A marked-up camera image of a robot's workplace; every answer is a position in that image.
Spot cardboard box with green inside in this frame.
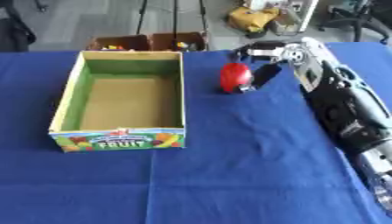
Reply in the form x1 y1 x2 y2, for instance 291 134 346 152
47 50 187 153

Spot red toy apple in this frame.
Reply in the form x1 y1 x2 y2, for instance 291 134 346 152
219 62 255 95

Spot black tripod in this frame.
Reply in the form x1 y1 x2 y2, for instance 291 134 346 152
133 0 212 38

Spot small yellow and red toys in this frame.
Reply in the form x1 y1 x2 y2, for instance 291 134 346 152
101 44 128 51

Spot black office chair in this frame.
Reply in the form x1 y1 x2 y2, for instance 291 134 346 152
315 0 392 46

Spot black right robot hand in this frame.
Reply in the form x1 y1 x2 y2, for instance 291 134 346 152
231 40 294 95

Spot yellow bag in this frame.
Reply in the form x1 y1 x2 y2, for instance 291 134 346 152
227 6 282 33

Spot brown cardboard box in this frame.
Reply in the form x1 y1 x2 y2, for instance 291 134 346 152
86 34 152 53
148 31 210 53

